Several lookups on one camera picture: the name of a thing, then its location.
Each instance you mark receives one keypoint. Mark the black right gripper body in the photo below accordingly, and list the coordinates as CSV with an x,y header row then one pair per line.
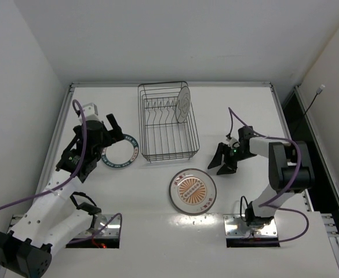
x,y
228,154

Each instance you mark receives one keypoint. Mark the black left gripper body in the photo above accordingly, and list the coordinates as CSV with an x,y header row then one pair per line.
x,y
108,134

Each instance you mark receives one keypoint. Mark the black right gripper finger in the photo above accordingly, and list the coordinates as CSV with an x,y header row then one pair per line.
x,y
217,158
227,168

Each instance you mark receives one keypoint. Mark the orange sunburst plate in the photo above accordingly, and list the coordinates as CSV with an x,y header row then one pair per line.
x,y
192,192

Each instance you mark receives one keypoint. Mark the white plate with grey motif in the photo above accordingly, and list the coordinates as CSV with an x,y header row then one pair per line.
x,y
183,104

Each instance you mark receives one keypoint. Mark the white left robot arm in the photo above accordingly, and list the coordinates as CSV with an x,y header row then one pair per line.
x,y
29,246

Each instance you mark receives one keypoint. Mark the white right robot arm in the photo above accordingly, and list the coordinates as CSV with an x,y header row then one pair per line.
x,y
290,170

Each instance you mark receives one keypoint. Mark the blue rimmed white plate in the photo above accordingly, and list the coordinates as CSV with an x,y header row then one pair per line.
x,y
122,154

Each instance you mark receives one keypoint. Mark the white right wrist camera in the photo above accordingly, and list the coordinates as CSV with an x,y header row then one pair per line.
x,y
233,142

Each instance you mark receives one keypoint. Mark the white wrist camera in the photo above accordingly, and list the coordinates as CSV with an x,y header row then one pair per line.
x,y
233,142
90,111

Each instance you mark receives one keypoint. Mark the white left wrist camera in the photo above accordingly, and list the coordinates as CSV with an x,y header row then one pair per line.
x,y
90,111

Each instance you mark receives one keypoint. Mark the black wire dish rack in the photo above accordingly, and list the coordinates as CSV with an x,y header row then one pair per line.
x,y
161,137

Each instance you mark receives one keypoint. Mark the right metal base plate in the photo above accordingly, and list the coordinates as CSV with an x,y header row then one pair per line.
x,y
236,228

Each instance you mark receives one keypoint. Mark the metal base plate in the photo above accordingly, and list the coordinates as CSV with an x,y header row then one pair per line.
x,y
108,227
236,228

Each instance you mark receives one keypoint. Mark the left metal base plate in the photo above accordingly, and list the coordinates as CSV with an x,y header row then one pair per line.
x,y
108,227

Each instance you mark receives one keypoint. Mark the aluminium frame rail right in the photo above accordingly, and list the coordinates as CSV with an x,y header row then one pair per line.
x,y
324,196

